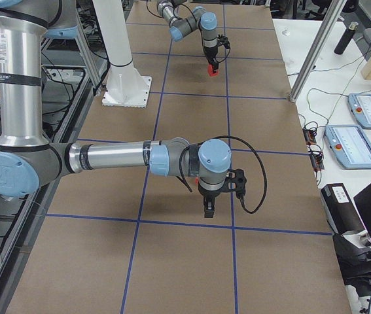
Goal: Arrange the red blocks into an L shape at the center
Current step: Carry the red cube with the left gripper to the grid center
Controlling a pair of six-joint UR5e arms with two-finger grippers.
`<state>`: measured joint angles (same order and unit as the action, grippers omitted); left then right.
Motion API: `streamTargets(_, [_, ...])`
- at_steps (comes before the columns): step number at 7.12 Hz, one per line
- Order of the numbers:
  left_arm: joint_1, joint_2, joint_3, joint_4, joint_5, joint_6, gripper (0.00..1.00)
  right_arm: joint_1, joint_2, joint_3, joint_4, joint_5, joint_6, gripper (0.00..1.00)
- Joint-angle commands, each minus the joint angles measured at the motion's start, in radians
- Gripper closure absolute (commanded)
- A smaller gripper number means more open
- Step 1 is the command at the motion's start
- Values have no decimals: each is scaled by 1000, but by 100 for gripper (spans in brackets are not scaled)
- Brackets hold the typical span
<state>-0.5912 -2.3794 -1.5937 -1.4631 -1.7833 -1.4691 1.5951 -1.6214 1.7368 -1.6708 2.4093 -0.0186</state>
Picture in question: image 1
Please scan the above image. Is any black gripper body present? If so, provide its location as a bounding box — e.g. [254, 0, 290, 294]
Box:
[198, 185, 222, 203]
[204, 46, 219, 62]

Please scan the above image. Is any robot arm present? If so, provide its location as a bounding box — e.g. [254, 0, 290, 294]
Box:
[0, 1, 231, 218]
[156, 1, 222, 77]

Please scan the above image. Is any small circuit board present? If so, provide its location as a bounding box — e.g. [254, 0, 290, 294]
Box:
[302, 128, 317, 145]

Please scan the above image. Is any black box with label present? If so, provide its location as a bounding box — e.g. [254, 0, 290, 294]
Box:
[321, 183, 365, 235]

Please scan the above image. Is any black bottle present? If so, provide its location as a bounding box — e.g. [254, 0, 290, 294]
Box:
[334, 22, 359, 55]

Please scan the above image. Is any near teach pendant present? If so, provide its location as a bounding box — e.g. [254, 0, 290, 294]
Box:
[325, 125, 371, 169]

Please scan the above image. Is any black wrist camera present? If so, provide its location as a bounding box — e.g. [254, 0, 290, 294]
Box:
[225, 169, 247, 200]
[217, 34, 230, 50]

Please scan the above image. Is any black camera cable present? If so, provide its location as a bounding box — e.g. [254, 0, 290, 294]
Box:
[213, 39, 231, 63]
[213, 135, 268, 215]

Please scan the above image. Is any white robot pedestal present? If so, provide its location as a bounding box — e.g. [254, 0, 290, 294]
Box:
[93, 0, 152, 108]

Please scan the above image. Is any aluminium frame post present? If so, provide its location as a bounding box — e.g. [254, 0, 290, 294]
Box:
[289, 0, 347, 103]

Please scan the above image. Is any aluminium frame rack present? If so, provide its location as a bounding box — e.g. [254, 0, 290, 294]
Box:
[0, 29, 111, 314]

